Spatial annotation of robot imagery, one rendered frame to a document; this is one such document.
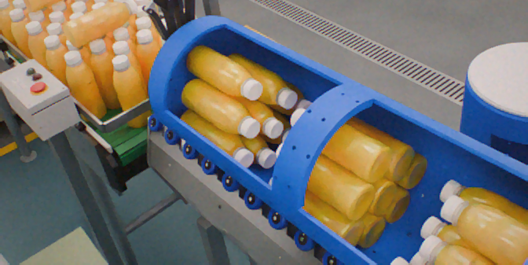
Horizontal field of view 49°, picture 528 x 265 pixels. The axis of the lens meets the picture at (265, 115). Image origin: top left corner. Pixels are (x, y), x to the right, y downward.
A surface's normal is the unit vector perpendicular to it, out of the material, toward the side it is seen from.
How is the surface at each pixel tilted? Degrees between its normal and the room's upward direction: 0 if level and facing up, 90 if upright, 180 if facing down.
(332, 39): 0
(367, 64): 0
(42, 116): 90
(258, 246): 71
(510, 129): 90
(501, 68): 0
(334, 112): 9
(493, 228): 26
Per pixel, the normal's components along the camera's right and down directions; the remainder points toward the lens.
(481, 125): -0.88, 0.37
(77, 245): -0.11, -0.76
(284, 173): -0.72, 0.09
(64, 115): 0.66, 0.41
